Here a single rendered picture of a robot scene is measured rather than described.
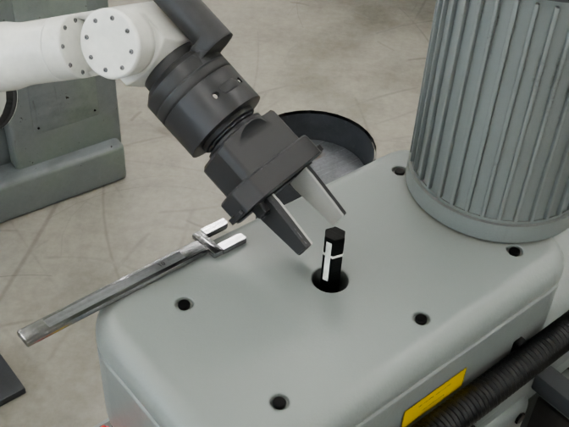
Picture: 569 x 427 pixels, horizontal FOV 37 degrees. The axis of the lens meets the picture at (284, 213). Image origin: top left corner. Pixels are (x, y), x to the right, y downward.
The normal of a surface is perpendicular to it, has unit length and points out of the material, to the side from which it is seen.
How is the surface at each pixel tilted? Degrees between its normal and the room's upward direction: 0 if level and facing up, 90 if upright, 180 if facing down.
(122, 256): 0
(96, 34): 71
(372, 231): 0
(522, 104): 90
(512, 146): 90
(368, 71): 0
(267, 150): 30
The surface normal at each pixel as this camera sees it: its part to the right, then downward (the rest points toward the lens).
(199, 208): 0.04, -0.76
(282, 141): 0.44, -0.45
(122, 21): -0.39, 0.29
